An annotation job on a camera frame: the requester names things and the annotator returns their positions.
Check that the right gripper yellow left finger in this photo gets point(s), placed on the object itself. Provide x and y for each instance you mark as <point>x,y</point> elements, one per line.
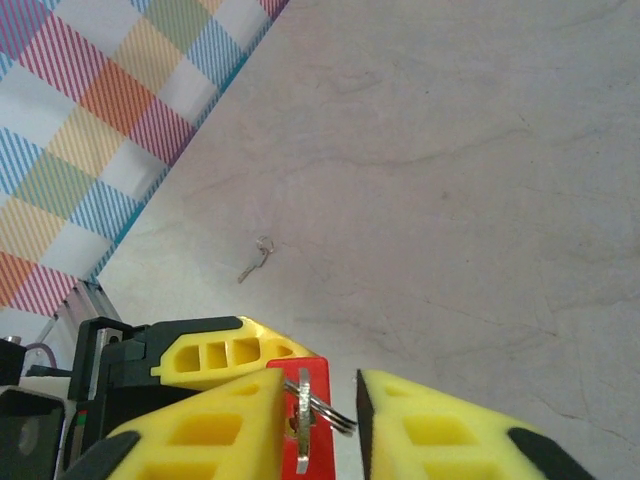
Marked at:
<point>200,440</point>

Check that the red padlock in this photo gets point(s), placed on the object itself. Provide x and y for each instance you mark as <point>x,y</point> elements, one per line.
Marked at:
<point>322,450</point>

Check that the aluminium mounting rail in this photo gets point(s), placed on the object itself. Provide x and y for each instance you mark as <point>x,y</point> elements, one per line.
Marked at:
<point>85,310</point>

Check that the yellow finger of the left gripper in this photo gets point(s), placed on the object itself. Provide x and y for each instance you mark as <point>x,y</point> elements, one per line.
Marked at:
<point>270,345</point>

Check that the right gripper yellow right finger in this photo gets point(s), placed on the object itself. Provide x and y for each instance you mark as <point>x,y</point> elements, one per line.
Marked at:
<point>450,440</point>

